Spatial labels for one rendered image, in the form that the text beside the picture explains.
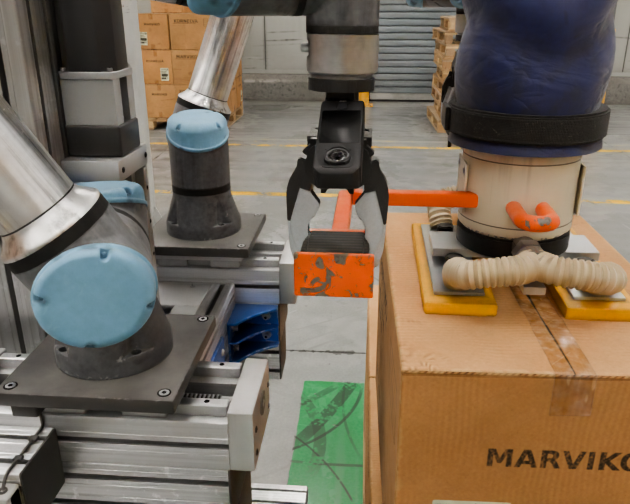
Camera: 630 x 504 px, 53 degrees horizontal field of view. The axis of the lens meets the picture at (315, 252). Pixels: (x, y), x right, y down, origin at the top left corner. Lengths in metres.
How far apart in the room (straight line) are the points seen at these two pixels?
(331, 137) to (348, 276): 0.15
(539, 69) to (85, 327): 0.63
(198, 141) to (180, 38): 6.81
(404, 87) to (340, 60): 9.76
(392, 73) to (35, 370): 9.73
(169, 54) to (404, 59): 3.91
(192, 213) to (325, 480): 1.23
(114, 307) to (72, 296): 0.04
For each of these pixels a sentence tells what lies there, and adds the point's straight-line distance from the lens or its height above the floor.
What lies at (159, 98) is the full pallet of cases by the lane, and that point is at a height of 0.38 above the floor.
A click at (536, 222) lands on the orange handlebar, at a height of 1.21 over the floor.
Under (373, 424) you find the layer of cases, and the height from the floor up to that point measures 0.54.
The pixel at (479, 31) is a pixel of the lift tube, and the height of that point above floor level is 1.44.
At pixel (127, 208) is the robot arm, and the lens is 0.78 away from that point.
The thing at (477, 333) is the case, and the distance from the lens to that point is 0.87.
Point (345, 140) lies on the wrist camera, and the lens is 0.63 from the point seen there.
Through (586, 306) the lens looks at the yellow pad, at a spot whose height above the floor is 1.09.
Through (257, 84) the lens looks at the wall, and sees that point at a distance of 10.49.
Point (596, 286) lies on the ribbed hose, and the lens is 0.89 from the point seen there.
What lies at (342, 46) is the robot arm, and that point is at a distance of 0.66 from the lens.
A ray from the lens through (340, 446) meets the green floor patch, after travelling 2.37.
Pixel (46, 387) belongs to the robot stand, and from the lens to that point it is 0.85.
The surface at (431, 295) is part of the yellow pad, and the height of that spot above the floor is 1.09.
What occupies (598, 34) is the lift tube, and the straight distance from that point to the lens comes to 0.94.
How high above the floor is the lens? 1.47
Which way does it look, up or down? 21 degrees down
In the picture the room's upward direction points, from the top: straight up
